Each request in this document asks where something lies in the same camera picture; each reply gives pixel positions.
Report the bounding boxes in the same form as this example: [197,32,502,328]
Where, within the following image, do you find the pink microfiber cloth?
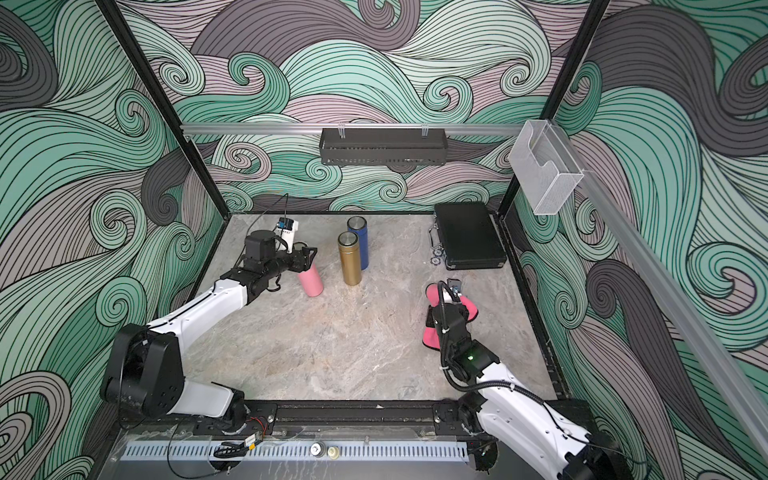
[422,283,479,351]

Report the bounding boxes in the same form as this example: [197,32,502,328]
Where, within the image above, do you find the pink thermos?
[294,242,324,297]

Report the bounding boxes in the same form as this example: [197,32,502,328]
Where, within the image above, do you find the gold thermos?
[337,231,362,286]

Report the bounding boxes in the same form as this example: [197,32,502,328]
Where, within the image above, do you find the blue thermos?
[347,216,369,270]

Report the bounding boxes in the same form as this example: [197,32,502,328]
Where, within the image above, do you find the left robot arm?
[100,230,317,431]

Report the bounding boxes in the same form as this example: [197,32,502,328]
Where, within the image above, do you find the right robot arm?
[430,293,629,479]

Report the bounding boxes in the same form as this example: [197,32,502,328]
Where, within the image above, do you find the metal rings on case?
[428,223,446,266]

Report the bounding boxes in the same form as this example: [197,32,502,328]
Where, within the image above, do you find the black case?
[434,202,507,271]

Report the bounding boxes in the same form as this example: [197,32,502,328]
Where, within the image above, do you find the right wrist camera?
[447,278,462,299]

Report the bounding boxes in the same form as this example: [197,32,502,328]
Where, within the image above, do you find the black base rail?
[113,399,595,437]

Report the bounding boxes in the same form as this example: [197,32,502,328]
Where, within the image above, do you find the black wall shelf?
[319,128,448,167]

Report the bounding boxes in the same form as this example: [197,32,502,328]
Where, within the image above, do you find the clear plastic wall holder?
[508,120,584,216]

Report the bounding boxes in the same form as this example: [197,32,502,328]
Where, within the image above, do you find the white slotted cable duct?
[120,440,469,463]

